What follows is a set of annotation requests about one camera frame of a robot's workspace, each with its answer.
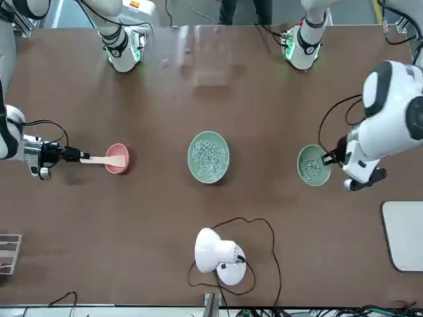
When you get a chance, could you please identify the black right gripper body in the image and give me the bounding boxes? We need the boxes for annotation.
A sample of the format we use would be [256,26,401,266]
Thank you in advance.
[39,141,66,169]

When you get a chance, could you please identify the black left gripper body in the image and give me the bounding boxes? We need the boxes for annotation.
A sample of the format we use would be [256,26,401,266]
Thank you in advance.
[335,134,350,165]

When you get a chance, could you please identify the clear glass beads pile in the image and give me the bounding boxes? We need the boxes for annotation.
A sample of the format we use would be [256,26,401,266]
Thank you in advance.
[302,157,321,181]
[190,137,227,181]

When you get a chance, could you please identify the small green bowl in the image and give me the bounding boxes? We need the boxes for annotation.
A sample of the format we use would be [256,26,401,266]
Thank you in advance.
[296,144,332,188]

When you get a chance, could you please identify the cream spoon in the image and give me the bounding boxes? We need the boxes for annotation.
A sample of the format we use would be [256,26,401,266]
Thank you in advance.
[79,154,126,168]

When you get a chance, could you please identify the pink bowl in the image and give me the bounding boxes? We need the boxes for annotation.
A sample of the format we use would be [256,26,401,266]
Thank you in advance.
[104,143,131,175]

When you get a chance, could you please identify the large green bowl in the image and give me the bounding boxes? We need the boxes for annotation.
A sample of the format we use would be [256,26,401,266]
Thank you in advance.
[187,131,231,185]

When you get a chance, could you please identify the green circuit board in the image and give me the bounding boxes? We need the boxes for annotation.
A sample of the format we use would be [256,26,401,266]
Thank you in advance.
[131,30,147,63]
[280,30,295,61]

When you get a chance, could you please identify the white desk lamp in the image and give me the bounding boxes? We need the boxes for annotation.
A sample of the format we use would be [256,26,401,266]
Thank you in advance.
[194,227,248,287]

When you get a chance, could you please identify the white box yellow label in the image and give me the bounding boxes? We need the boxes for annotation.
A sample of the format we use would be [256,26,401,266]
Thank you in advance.
[122,0,156,17]

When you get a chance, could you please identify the person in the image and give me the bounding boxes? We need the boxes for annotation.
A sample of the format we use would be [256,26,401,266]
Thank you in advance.
[217,0,274,26]

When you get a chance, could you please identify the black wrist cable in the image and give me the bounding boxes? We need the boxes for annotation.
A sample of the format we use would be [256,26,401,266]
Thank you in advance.
[22,119,69,156]
[318,94,364,158]

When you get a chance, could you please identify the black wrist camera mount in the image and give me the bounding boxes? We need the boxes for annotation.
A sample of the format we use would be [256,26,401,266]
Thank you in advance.
[343,167,387,192]

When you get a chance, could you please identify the black lamp cable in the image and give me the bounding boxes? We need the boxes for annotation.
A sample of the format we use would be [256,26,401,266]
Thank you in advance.
[187,217,283,310]

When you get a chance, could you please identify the white wire rack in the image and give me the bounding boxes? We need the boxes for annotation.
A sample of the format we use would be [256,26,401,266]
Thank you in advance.
[0,233,22,275]

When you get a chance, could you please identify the aluminium frame post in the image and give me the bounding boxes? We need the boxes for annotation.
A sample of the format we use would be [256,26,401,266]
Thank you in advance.
[202,292,223,317]

